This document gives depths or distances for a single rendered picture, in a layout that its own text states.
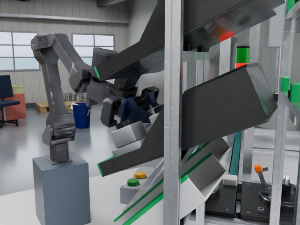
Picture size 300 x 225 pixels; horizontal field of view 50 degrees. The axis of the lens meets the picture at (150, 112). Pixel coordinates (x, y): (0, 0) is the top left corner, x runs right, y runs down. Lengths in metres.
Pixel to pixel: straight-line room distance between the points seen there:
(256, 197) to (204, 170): 0.45
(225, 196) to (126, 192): 0.32
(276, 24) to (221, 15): 1.51
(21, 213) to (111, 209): 0.30
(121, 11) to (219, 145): 9.38
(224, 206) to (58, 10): 8.68
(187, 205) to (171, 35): 0.24
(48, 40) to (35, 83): 8.16
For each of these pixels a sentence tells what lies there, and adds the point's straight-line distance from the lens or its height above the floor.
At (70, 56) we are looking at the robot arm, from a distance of 0.89.
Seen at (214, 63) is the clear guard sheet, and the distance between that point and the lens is 2.28.
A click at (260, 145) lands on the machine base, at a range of 2.01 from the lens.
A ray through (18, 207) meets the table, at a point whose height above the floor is 0.86.
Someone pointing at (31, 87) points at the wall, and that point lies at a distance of 9.11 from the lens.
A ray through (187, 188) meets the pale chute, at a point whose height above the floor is 1.20.
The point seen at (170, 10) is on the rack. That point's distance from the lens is 0.42.
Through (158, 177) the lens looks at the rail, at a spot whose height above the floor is 0.96.
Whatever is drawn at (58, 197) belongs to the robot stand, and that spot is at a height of 0.97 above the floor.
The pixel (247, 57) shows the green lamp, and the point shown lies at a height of 1.38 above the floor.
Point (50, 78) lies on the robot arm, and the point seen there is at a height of 1.32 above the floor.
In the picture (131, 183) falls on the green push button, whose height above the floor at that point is 0.97.
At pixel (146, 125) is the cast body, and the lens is 0.70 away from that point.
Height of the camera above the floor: 1.39
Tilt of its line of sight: 10 degrees down
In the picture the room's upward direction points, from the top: straight up
